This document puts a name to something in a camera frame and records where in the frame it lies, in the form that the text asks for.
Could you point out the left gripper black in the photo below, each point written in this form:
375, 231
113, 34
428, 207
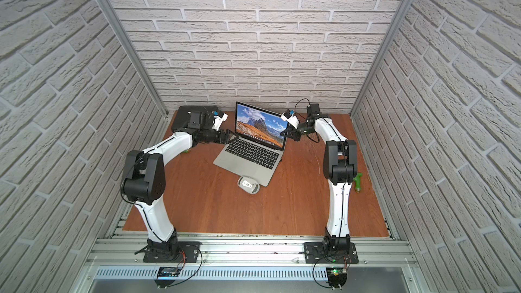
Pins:
222, 135

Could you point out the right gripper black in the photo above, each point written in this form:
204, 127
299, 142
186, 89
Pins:
292, 130

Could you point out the silver laptop with mountain wallpaper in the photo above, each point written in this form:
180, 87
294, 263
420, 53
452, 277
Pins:
259, 147

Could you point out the white wireless mouse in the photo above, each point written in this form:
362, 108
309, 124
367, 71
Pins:
249, 185

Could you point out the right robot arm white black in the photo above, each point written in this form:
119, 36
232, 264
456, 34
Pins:
340, 166

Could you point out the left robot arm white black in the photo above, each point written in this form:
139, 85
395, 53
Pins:
144, 178

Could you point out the black plastic tool case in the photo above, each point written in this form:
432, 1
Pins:
191, 118

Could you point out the green plastic toy right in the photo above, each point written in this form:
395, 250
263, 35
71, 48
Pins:
358, 182

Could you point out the right controller board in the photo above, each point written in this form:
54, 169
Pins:
336, 277

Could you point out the controller board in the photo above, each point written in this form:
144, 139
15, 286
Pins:
167, 276
336, 277

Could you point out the left controller board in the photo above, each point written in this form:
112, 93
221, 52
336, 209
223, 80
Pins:
167, 276

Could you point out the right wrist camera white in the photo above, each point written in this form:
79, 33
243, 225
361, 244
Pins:
290, 117

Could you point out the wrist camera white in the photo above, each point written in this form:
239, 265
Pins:
290, 117
219, 118

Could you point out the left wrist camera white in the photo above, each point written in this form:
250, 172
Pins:
219, 118

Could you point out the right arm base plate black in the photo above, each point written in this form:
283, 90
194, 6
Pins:
315, 252

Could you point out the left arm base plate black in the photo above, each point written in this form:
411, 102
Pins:
171, 251

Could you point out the aluminium rail frame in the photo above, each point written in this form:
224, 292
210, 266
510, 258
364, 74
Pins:
249, 263

